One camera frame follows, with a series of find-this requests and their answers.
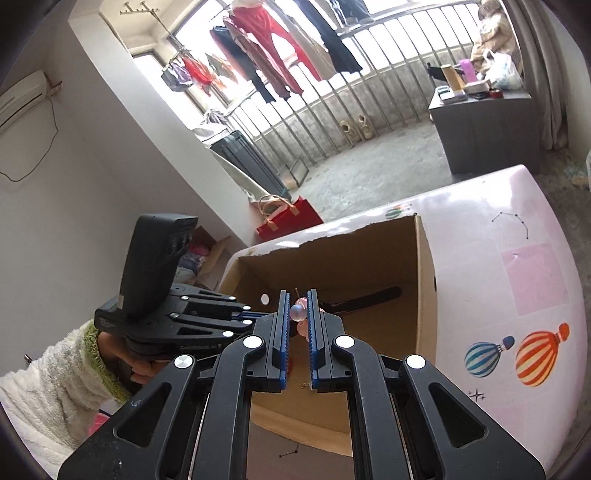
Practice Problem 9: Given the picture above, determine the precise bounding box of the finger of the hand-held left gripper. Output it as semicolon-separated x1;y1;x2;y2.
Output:
170;284;254;320
168;313;278;344

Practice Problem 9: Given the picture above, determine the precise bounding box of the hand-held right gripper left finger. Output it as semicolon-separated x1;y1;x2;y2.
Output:
58;290;292;480

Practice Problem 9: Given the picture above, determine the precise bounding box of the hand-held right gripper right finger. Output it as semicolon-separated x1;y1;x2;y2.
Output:
307;288;546;480

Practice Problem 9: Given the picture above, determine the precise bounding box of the orange pink bead bracelet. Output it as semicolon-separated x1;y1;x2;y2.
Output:
290;296;311;343

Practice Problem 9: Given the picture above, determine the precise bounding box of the pink and black wristwatch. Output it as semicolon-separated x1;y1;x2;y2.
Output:
318;286;402;315

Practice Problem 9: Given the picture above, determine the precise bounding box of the brown cardboard box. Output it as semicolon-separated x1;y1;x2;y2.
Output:
221;215;438;457

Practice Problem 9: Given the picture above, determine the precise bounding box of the person's left forearm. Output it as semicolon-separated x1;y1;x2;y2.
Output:
0;320;132;478

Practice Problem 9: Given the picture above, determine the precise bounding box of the person's left hand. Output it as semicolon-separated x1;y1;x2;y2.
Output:
97;330;163;386

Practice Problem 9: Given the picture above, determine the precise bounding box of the open cardboard box of clothes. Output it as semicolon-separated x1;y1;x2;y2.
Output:
178;226;232;291

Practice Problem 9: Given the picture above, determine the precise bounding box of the red gift bag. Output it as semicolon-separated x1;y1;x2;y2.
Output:
256;195;324;241

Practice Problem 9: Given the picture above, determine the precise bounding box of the black folded rack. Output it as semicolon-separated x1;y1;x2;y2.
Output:
210;130;288;197

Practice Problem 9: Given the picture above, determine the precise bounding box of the white air conditioner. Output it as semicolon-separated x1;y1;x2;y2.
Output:
0;69;62;138

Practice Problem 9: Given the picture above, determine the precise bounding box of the row of hanging clothes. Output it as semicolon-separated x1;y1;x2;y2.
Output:
161;0;375;103

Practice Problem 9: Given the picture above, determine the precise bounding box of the metal balcony railing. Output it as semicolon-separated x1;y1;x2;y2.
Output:
226;2;481;185

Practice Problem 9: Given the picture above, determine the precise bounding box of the grey cabinet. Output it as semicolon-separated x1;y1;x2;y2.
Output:
428;88;541;175

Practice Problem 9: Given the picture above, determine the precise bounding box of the white plastic bag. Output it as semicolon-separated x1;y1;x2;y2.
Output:
482;50;523;90

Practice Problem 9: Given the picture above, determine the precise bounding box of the grey curtain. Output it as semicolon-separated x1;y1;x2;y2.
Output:
505;0;570;151

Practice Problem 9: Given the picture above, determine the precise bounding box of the beige bedding pile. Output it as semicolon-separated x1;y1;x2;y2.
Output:
471;0;518;75

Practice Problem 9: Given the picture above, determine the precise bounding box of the black wall cable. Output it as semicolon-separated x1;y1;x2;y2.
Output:
0;90;62;184

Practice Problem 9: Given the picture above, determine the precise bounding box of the black empty frame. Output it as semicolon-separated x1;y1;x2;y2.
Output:
286;157;310;186

